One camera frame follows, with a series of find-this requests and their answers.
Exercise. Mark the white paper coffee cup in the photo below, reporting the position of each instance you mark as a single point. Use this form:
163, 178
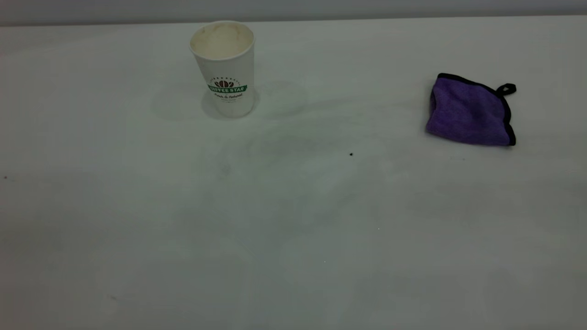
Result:
227, 68

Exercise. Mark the purple cloth with black trim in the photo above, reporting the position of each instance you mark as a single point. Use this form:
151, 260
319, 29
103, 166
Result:
467, 112

